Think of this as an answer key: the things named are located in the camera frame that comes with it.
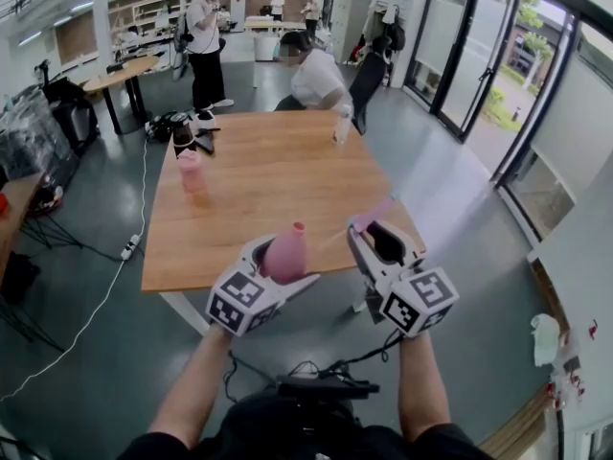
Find black flat tool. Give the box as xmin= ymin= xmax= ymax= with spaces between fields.
xmin=193 ymin=128 xmax=221 ymax=153

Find black framed glass door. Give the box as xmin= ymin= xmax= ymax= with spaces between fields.
xmin=428 ymin=0 xmax=521 ymax=143

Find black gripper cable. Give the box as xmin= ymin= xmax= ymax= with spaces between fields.
xmin=320 ymin=331 xmax=403 ymax=378

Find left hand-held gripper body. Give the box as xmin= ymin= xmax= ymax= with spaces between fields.
xmin=205 ymin=264 xmax=283 ymax=339

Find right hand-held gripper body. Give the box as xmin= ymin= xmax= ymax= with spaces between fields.
xmin=363 ymin=259 xmax=461 ymax=339

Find white power cable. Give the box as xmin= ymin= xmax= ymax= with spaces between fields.
xmin=0 ymin=139 xmax=148 ymax=402

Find pink tumbler with lid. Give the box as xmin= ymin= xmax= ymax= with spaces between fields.
xmin=177 ymin=149 xmax=208 ymax=195

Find wooden side desk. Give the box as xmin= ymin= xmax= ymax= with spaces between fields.
xmin=0 ymin=172 xmax=44 ymax=258

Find white wall shelving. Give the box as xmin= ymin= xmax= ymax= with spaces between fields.
xmin=107 ymin=0 xmax=202 ymax=61

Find pink spray bottle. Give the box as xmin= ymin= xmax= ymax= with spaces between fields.
xmin=261 ymin=221 xmax=311 ymax=286

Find red and white wall clips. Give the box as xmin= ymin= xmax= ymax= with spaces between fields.
xmin=548 ymin=318 xmax=600 ymax=409

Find plastic wrapped black crate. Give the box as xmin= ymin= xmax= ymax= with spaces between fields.
xmin=0 ymin=86 xmax=80 ymax=191

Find person's left forearm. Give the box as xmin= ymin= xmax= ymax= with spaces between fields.
xmin=148 ymin=326 xmax=236 ymax=449

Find stack of wooden planks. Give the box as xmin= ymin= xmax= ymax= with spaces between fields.
xmin=478 ymin=385 xmax=552 ymax=460

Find pink teal spray nozzle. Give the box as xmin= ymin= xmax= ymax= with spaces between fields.
xmin=313 ymin=194 xmax=397 ymax=256

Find coat rack with clothes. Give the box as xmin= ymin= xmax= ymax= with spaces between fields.
xmin=358 ymin=1 xmax=407 ymax=88

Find white power strip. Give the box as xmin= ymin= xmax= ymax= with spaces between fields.
xmin=120 ymin=234 xmax=143 ymax=262

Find clear plastic water bottle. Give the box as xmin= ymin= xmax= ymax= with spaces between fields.
xmin=332 ymin=103 xmax=353 ymax=146

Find black bag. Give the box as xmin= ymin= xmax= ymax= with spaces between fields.
xmin=145 ymin=111 xmax=178 ymax=143

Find dark brown lidded bottle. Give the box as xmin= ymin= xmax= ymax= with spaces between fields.
xmin=170 ymin=112 xmax=197 ymax=157

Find round wooden table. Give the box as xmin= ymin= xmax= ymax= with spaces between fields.
xmin=81 ymin=55 xmax=160 ymax=136

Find person's black clothing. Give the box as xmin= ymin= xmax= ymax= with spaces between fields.
xmin=117 ymin=395 xmax=494 ymax=460

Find black chest-mounted device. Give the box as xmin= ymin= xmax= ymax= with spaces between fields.
xmin=276 ymin=375 xmax=380 ymax=400

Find white crumpled cloth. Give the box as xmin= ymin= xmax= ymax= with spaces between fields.
xmin=530 ymin=312 xmax=561 ymax=368

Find white locker cabinet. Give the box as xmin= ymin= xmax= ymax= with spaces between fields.
xmin=329 ymin=0 xmax=373 ymax=64

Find person's right forearm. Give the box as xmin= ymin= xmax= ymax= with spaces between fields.
xmin=397 ymin=335 xmax=454 ymax=443

